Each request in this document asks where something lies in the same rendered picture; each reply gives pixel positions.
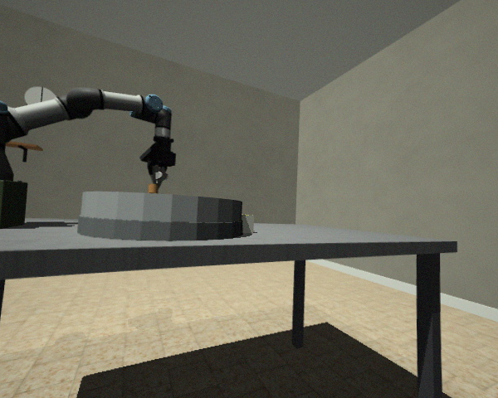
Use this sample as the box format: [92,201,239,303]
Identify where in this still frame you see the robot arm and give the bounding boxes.
[0,88,172,181]

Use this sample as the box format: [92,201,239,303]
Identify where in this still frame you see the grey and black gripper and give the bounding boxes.
[148,136,176,188]

